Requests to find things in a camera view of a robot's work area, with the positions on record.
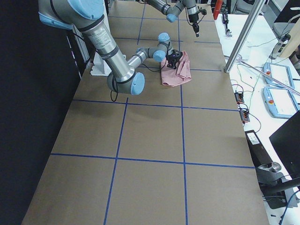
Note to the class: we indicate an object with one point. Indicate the aluminium frame post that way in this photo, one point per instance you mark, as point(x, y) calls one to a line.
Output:
point(258, 4)

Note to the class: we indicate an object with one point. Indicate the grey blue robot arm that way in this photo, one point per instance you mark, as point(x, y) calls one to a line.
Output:
point(172, 12)
point(89, 18)

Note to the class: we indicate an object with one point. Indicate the black camera stand clamp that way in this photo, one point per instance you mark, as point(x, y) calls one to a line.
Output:
point(276, 188)

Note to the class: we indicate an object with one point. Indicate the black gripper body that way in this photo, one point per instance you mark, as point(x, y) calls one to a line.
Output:
point(193, 20)
point(170, 61)

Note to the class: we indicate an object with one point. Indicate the upper orange connector board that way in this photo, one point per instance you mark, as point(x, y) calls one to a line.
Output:
point(239, 97)

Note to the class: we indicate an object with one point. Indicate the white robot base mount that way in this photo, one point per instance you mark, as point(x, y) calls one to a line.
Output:
point(100, 67)

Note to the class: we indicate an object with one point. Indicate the black monitor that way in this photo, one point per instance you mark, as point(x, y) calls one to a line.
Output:
point(286, 143)

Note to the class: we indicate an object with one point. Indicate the pink Snoopy t-shirt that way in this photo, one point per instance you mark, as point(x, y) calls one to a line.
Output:
point(175, 77)

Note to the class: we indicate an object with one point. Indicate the black power box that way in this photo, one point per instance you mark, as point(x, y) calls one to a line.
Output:
point(258, 152)

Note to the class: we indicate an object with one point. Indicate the lower blue teach pendant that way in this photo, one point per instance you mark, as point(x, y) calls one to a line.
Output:
point(280, 102)

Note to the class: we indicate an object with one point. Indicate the lower orange connector board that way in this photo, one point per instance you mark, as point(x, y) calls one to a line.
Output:
point(244, 115)

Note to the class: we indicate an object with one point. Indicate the orange connector board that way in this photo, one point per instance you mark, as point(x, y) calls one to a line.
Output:
point(244, 115)
point(239, 97)

